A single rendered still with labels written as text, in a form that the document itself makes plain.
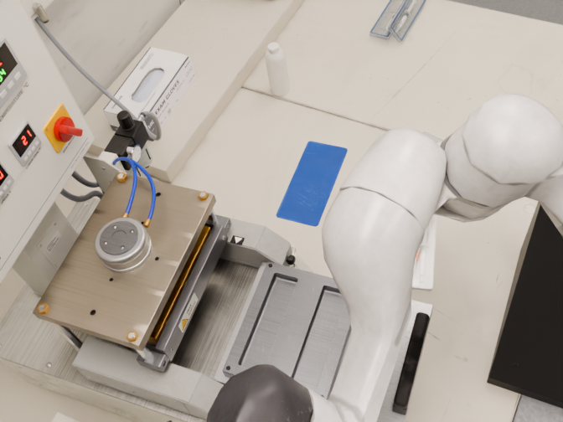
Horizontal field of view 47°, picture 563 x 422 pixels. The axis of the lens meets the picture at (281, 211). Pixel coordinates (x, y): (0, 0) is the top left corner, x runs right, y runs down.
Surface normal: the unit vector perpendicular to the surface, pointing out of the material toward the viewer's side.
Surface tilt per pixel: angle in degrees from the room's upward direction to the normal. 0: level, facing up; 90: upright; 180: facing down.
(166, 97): 87
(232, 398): 38
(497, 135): 30
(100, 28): 90
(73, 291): 0
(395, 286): 59
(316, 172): 0
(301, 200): 0
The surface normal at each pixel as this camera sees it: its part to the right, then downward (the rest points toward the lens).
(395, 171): 0.00, -0.43
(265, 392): 0.00, -0.68
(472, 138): -0.96, 0.11
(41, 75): 0.93, 0.21
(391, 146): -0.24, -0.64
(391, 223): 0.23, -0.14
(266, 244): 0.52, -0.29
